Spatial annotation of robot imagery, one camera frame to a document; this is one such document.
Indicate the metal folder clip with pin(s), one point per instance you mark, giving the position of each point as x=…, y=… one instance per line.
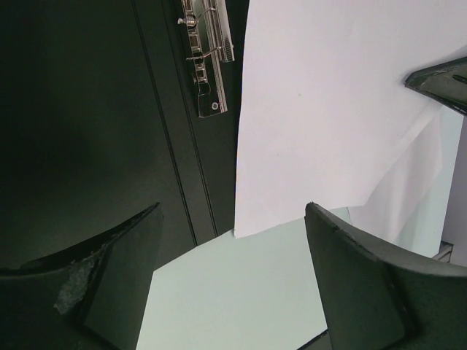
x=209, y=37

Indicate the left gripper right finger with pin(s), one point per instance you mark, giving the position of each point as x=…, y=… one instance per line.
x=376, y=295

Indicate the white paper sheet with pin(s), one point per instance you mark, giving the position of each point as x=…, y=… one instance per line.
x=408, y=207
x=325, y=112

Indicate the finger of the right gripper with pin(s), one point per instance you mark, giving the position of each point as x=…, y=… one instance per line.
x=444, y=83

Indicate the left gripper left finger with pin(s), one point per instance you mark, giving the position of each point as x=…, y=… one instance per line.
x=89, y=296

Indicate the red black folder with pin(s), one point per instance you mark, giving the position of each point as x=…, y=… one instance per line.
x=99, y=120

